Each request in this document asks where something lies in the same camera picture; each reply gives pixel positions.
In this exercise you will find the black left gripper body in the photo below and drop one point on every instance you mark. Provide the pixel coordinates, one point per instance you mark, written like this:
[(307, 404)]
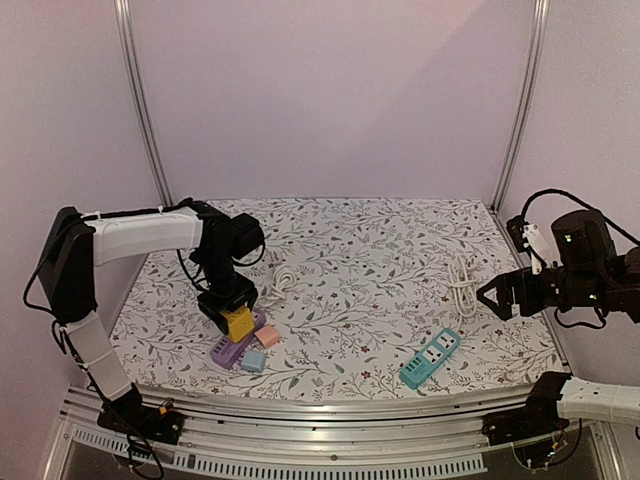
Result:
[(227, 287)]

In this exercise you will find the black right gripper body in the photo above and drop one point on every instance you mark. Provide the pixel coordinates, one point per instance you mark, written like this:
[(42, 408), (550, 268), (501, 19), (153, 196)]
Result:
[(523, 293)]

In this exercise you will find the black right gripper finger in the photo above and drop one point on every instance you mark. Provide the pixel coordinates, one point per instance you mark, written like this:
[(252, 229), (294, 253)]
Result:
[(502, 284), (503, 311)]

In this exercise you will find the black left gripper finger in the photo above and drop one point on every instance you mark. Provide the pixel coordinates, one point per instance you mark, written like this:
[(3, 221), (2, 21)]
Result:
[(249, 298), (218, 319)]

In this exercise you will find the yellow cube plug adapter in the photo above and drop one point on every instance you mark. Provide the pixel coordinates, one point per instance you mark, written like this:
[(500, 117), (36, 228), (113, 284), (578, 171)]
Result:
[(240, 323)]

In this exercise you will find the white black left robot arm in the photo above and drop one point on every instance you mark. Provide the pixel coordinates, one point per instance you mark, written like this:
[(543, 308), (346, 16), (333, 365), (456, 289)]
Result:
[(78, 243)]

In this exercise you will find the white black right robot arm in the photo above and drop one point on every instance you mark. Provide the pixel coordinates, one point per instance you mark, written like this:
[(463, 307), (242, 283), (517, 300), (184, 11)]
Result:
[(589, 274)]

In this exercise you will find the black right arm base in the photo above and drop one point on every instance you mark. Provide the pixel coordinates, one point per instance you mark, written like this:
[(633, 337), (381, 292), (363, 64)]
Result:
[(537, 417)]

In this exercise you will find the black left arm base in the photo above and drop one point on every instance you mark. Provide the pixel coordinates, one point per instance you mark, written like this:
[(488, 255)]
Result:
[(129, 415)]

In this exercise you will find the purple power strip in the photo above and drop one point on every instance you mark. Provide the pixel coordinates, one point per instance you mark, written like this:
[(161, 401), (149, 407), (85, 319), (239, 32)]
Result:
[(226, 353)]

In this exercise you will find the pink cube adapter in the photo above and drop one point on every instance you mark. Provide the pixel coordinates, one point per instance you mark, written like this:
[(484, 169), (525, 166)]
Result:
[(268, 336)]

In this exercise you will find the blue cube adapter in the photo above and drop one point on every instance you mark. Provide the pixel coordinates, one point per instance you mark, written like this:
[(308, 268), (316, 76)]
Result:
[(253, 361)]

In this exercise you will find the teal power strip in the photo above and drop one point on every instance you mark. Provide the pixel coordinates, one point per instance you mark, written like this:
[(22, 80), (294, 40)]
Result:
[(428, 360)]

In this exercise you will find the floral table mat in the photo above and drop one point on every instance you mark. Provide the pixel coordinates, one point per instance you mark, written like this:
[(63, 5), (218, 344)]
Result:
[(355, 288)]

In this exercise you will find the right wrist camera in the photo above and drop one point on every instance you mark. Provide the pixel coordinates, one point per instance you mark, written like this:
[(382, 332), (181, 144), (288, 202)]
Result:
[(528, 239)]

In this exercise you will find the aluminium front rail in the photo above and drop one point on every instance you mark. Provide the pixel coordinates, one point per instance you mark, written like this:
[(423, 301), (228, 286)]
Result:
[(245, 438)]

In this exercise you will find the right aluminium corner post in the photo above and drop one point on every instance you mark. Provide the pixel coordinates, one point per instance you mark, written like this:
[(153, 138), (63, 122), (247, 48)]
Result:
[(525, 100)]

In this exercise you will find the aluminium corner post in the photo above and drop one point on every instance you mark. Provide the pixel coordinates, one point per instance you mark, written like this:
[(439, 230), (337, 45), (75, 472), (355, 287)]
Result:
[(125, 26), (525, 100)]

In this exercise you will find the left aluminium corner post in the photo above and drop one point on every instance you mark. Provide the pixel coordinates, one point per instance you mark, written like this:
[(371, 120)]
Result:
[(125, 26)]

